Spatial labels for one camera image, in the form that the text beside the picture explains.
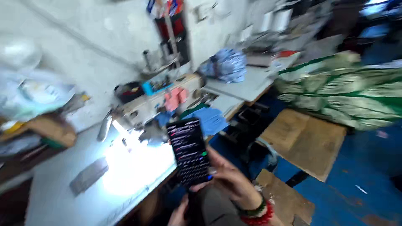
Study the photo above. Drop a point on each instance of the grey rectangular block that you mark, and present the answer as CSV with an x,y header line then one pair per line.
x,y
89,176

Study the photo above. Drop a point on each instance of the blue fabric bundle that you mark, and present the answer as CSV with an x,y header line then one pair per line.
x,y
231,66

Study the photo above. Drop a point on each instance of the brown cardboard sheet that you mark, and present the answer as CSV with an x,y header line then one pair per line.
x,y
284,197

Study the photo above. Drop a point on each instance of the person's right fingers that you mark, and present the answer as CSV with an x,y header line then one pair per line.
x,y
217,159

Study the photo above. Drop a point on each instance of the black bowl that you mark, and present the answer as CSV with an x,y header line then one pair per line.
x,y
127,94

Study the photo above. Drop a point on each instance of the beige sewing machine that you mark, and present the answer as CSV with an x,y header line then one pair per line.
x,y
150,105

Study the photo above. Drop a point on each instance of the blue plastic tray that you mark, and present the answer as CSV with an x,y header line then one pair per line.
x,y
148,89

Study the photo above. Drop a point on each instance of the pink cloth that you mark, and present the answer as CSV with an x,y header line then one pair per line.
x,y
172,102

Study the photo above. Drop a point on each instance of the blue and red packets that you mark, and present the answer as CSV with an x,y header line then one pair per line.
x,y
172,6

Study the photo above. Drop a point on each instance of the light blue fabric pieces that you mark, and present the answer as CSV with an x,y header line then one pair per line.
x,y
210,121

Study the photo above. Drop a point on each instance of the person's right forearm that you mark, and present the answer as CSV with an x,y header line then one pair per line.
x,y
262,213

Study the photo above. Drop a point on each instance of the black smartphone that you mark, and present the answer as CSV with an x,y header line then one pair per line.
x,y
190,152

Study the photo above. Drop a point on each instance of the black and red wall organizer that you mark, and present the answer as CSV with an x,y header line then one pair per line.
x,y
179,31

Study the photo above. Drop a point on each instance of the brown wooden stool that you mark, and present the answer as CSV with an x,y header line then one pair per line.
x,y
306,141

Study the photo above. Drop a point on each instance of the white sewing table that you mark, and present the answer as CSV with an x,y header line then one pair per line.
x,y
56,188

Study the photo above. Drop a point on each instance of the person's right hand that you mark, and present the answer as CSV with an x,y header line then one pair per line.
x,y
234,178

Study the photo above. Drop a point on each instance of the person's left hand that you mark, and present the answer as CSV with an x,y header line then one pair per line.
x,y
179,213

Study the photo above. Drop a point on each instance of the red cloth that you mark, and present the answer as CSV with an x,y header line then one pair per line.
x,y
287,53

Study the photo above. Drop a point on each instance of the dark green cloth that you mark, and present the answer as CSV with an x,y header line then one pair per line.
x,y
194,109

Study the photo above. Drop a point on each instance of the white scrap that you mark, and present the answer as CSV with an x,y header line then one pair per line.
x,y
361,189

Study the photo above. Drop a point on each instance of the yellow object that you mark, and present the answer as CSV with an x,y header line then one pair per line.
x,y
14,127

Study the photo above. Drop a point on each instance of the white far work table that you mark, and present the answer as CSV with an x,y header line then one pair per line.
x,y
256,78

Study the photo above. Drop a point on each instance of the green and white sack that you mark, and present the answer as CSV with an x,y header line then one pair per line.
x,y
345,97

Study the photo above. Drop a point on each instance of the person's legs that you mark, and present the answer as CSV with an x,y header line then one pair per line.
x,y
218,207

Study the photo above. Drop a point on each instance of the white plastic bag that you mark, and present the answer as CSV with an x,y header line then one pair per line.
x,y
37,91

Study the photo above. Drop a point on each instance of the grey sewing machine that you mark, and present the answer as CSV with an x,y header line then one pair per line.
x,y
259,59

